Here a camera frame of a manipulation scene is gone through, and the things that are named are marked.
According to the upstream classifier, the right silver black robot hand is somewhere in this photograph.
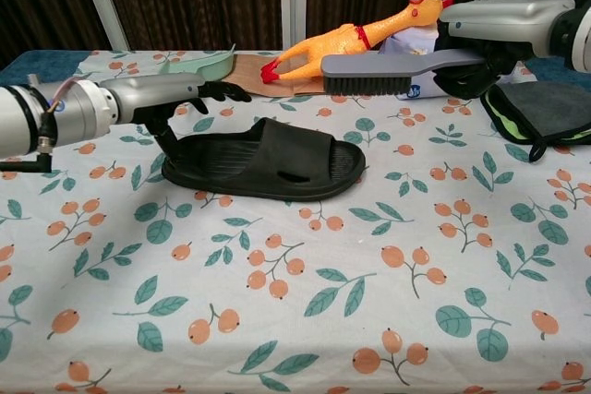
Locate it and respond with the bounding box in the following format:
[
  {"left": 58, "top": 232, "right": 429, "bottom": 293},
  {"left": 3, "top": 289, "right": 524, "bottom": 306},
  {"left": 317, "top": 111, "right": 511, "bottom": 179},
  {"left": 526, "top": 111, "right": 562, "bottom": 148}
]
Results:
[{"left": 432, "top": 0, "right": 577, "bottom": 101}]

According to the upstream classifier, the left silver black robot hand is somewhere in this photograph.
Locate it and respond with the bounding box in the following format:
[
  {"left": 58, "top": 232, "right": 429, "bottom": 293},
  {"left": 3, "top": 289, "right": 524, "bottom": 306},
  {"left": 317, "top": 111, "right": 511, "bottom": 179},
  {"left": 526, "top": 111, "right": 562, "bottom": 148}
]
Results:
[{"left": 110, "top": 72, "right": 254, "bottom": 156}]

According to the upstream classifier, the black rubber slipper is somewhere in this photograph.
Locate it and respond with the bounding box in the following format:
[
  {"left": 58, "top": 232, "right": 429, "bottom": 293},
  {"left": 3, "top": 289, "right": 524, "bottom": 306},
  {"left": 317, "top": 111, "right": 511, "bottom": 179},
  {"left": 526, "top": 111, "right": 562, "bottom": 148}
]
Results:
[{"left": 161, "top": 116, "right": 368, "bottom": 204}]

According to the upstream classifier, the grey plastic brush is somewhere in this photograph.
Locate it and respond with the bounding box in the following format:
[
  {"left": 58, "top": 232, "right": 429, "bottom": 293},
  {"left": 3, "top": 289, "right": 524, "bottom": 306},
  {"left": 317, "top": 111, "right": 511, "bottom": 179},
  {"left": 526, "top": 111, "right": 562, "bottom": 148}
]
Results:
[{"left": 320, "top": 48, "right": 487, "bottom": 97}]

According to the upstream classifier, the pale green plastic dustpan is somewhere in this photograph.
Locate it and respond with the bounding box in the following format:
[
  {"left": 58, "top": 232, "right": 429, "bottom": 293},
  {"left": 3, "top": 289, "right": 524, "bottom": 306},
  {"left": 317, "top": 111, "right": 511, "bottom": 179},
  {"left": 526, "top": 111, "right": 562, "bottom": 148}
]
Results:
[{"left": 158, "top": 43, "right": 237, "bottom": 87}]

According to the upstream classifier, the grey cloth with green trim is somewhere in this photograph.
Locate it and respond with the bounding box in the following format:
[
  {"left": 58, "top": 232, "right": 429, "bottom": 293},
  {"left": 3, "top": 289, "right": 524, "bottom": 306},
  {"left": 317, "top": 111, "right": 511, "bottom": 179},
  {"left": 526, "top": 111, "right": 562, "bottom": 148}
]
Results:
[{"left": 479, "top": 80, "right": 591, "bottom": 164}]

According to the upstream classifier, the brown cardboard piece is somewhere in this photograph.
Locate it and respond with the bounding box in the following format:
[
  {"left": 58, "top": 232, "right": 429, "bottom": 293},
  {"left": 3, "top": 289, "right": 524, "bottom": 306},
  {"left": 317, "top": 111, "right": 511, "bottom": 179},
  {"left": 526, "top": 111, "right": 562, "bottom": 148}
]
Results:
[{"left": 218, "top": 53, "right": 339, "bottom": 99}]

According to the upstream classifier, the yellow rubber chicken toy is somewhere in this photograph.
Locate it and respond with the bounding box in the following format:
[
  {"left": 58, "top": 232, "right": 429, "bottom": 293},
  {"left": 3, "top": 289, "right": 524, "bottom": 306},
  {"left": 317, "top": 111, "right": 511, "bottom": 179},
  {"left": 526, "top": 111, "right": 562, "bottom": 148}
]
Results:
[{"left": 259, "top": 0, "right": 455, "bottom": 87}]

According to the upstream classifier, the floral print tablecloth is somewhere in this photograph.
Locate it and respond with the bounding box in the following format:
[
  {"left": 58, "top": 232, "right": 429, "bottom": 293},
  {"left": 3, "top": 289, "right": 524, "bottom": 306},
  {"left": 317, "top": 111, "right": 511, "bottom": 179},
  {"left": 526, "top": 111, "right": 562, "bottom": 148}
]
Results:
[{"left": 0, "top": 48, "right": 591, "bottom": 394}]

